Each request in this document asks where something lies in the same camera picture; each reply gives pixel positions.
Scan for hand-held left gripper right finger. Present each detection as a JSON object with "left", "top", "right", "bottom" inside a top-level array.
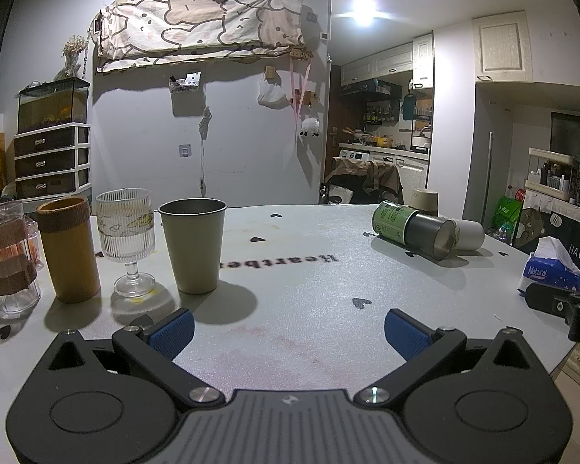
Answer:
[{"left": 355, "top": 308, "right": 544, "bottom": 409}]

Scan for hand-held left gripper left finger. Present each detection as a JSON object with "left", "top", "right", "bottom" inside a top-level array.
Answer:
[{"left": 39, "top": 308, "right": 225, "bottom": 414}]

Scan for green label cup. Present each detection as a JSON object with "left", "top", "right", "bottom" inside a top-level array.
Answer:
[{"left": 372, "top": 200, "right": 457, "bottom": 261}]

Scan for olive green tapered cup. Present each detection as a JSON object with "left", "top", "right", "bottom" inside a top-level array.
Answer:
[{"left": 157, "top": 198, "right": 228, "bottom": 295}]

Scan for white cup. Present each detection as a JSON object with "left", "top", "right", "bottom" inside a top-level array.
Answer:
[{"left": 451, "top": 219, "right": 486, "bottom": 251}]

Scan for brown bamboo cup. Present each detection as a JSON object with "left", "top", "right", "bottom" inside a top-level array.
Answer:
[{"left": 36, "top": 196, "right": 102, "bottom": 305}]

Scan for beige paper cup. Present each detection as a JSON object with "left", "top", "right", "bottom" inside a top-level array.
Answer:
[{"left": 410, "top": 188, "right": 440, "bottom": 217}]

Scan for clear cup with brown band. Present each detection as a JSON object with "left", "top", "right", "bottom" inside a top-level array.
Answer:
[{"left": 0, "top": 200, "right": 42, "bottom": 319}]

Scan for blue tissue pack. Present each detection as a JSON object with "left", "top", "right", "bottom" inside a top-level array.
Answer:
[{"left": 517, "top": 236, "right": 580, "bottom": 297}]

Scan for black printed cloth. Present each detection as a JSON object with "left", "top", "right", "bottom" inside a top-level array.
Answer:
[{"left": 513, "top": 192, "right": 580, "bottom": 272}]

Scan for green shopping bag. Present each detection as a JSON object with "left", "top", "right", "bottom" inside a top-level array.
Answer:
[{"left": 493, "top": 195, "right": 526, "bottom": 239}]

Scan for ribbed glass goblet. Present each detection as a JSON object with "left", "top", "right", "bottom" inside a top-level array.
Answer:
[{"left": 95, "top": 189, "right": 156, "bottom": 299}]

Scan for shelf with bottles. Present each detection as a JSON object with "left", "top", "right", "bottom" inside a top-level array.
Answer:
[{"left": 525, "top": 128, "right": 580, "bottom": 210}]

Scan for white mop pole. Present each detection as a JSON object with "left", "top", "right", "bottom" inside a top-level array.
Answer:
[{"left": 482, "top": 131, "right": 495, "bottom": 226}]

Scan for chair with brown jacket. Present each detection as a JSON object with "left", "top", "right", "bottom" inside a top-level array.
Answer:
[{"left": 322, "top": 157, "right": 405, "bottom": 206}]

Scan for white washing machine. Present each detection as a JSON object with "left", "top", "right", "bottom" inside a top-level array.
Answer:
[{"left": 339, "top": 149, "right": 429, "bottom": 191}]

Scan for clear pitcher with orange contents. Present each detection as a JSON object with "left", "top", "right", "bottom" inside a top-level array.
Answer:
[{"left": 0, "top": 213, "right": 46, "bottom": 295}]

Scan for white plastic drawer unit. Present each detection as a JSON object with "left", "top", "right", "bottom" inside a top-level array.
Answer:
[{"left": 13, "top": 123, "right": 92, "bottom": 200}]

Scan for teal hanging apron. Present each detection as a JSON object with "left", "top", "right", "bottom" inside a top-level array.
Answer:
[{"left": 399, "top": 91, "right": 419, "bottom": 122}]

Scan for white plush sheep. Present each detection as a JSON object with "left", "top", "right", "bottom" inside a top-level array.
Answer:
[{"left": 298, "top": 116, "right": 322, "bottom": 139}]

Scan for black range hood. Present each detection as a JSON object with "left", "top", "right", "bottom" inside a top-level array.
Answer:
[{"left": 340, "top": 79, "right": 403, "bottom": 103}]

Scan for glass fish tank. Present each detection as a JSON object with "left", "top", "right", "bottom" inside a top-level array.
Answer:
[{"left": 17, "top": 77, "right": 90, "bottom": 134}]

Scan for white hanging bag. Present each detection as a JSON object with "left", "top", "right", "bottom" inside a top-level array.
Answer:
[{"left": 257, "top": 79, "right": 287, "bottom": 107}]

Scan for white cabinet door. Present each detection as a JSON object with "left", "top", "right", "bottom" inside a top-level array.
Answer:
[{"left": 472, "top": 10, "right": 534, "bottom": 82}]

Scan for pink ribbon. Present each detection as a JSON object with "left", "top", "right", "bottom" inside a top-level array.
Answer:
[{"left": 289, "top": 55, "right": 314, "bottom": 125}]

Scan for white upper kitchen cabinets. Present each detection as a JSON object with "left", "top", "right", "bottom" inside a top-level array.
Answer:
[{"left": 340, "top": 32, "right": 435, "bottom": 90}]

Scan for dried flower vase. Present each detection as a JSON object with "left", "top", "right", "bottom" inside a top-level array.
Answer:
[{"left": 54, "top": 35, "right": 89, "bottom": 79}]

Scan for printed blanket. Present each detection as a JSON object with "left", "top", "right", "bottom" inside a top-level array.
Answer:
[{"left": 93, "top": 0, "right": 306, "bottom": 73}]

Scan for round ceiling light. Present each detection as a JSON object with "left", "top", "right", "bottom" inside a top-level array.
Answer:
[{"left": 349, "top": 0, "right": 380, "bottom": 26}]

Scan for hanging charging cable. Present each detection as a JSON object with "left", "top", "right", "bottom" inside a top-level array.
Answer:
[{"left": 198, "top": 106, "right": 214, "bottom": 193}]

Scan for wall-mounted holder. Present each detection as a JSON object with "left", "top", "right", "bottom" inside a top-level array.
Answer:
[{"left": 168, "top": 71, "right": 202, "bottom": 94}]

